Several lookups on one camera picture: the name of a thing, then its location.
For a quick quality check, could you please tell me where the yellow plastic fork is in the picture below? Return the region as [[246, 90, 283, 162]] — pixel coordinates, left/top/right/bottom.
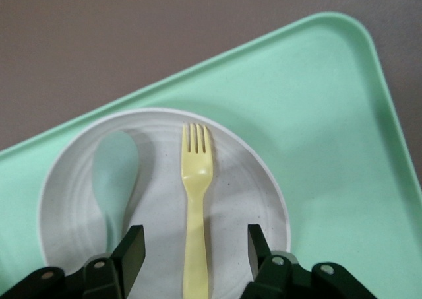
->
[[181, 123, 212, 299]]

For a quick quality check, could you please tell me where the light green rectangular tray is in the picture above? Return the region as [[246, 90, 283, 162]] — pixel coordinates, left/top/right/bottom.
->
[[0, 11, 422, 299]]

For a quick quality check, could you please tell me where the round beige plate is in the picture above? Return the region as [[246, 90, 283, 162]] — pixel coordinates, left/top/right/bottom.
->
[[38, 106, 293, 299]]

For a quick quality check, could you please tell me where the light green plastic spoon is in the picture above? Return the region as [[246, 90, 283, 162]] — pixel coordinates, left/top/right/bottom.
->
[[91, 130, 141, 244]]

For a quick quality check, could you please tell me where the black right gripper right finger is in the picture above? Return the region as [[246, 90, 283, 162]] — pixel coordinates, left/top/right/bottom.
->
[[242, 224, 380, 299]]

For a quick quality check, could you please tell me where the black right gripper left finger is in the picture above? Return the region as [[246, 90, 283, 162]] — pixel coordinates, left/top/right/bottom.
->
[[0, 225, 146, 299]]

